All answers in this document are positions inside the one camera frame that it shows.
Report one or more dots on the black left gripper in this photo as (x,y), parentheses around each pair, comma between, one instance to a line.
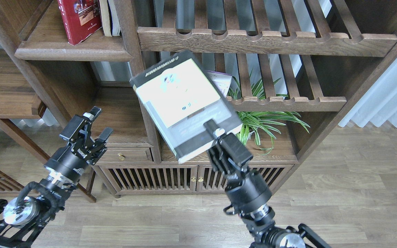
(69,162)

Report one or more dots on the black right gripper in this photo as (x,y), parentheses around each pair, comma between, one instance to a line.
(246,189)

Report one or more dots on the white and purple book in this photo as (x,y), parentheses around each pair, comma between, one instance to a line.
(221,80)

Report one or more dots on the red book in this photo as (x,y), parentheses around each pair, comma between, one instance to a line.
(81,18)

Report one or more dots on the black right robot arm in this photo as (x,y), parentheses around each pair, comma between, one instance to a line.
(268,235)

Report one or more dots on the upright cream books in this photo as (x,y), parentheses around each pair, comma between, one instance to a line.
(109,18)

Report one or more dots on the green spider plant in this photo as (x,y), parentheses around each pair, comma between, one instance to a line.
(254,121)

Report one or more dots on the brass cabinet door knobs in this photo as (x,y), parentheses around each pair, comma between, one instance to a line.
(197,179)

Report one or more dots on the dark wooden bookshelf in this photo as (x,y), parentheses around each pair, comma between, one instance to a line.
(319,73)

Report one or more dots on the white curtain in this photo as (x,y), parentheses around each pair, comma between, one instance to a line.
(379,104)

